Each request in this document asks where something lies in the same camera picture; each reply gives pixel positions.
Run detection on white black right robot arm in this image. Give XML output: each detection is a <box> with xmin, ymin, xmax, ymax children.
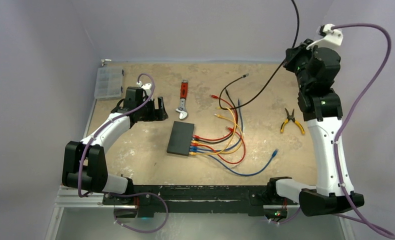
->
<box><xmin>266</xmin><ymin>39</ymin><xmax>365</xmax><ymax>217</ymax></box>

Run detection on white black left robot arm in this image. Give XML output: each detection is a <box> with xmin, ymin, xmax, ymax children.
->
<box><xmin>62</xmin><ymin>87</ymin><xmax>168</xmax><ymax>205</ymax></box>

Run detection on clear plastic organizer box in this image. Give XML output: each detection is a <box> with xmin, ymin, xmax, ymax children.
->
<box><xmin>94</xmin><ymin>66</ymin><xmax>124</xmax><ymax>100</ymax></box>

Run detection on yellow black pliers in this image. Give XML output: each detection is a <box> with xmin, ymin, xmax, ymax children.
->
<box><xmin>280</xmin><ymin>107</ymin><xmax>306</xmax><ymax>136</ymax></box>

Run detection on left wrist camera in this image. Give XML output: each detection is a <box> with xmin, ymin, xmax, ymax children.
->
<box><xmin>136</xmin><ymin>81</ymin><xmax>153</xmax><ymax>96</ymax></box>

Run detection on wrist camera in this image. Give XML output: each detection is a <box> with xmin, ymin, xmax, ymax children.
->
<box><xmin>306</xmin><ymin>23</ymin><xmax>344</xmax><ymax>50</ymax></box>
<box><xmin>136</xmin><ymin>81</ymin><xmax>153</xmax><ymax>96</ymax></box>

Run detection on silver adjustable wrench red handle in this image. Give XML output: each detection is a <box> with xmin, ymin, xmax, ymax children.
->
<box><xmin>175</xmin><ymin>79</ymin><xmax>189</xmax><ymax>120</ymax></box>

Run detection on black network switch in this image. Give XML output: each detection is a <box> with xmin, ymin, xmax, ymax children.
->
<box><xmin>166</xmin><ymin>121</ymin><xmax>195</xmax><ymax>157</ymax></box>

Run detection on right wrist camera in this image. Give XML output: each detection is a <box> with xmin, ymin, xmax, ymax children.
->
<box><xmin>306</xmin><ymin>23</ymin><xmax>344</xmax><ymax>50</ymax></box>

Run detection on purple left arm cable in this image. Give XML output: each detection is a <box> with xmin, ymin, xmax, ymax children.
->
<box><xmin>76</xmin><ymin>72</ymin><xmax>170</xmax><ymax>235</ymax></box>

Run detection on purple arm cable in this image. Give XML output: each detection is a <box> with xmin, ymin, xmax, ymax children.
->
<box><xmin>76</xmin><ymin>72</ymin><xmax>170</xmax><ymax>235</ymax></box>
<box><xmin>267</xmin><ymin>23</ymin><xmax>395</xmax><ymax>240</ymax></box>

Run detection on yellow ethernet cable upper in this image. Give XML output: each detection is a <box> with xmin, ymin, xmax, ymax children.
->
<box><xmin>190</xmin><ymin>113</ymin><xmax>245</xmax><ymax>157</ymax></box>

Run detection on yellow ethernet cable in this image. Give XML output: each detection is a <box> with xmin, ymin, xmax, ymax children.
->
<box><xmin>188</xmin><ymin>106</ymin><xmax>237</xmax><ymax>157</ymax></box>
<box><xmin>190</xmin><ymin>113</ymin><xmax>245</xmax><ymax>157</ymax></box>

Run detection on blue ethernet cable upper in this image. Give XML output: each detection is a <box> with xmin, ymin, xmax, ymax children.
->
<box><xmin>190</xmin><ymin>98</ymin><xmax>245</xmax><ymax>153</ymax></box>

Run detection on blue ethernet cable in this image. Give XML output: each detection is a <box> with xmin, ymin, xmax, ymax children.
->
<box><xmin>190</xmin><ymin>98</ymin><xmax>245</xmax><ymax>153</ymax></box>
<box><xmin>189</xmin><ymin>149</ymin><xmax>279</xmax><ymax>178</ymax></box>

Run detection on yellow ethernet cable lower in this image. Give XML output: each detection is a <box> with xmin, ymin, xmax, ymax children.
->
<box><xmin>188</xmin><ymin>106</ymin><xmax>237</xmax><ymax>157</ymax></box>

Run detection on blue ethernet cable lower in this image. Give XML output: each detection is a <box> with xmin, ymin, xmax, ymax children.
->
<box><xmin>189</xmin><ymin>149</ymin><xmax>279</xmax><ymax>178</ymax></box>

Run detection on aluminium frame rail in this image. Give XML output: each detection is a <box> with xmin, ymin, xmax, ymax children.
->
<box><xmin>44</xmin><ymin>186</ymin><xmax>146</xmax><ymax>240</ymax></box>

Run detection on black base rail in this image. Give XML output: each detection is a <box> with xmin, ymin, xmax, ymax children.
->
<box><xmin>102</xmin><ymin>185</ymin><xmax>298</xmax><ymax>218</ymax></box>

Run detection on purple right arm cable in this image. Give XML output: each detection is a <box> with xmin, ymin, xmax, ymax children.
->
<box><xmin>267</xmin><ymin>23</ymin><xmax>395</xmax><ymax>240</ymax></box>

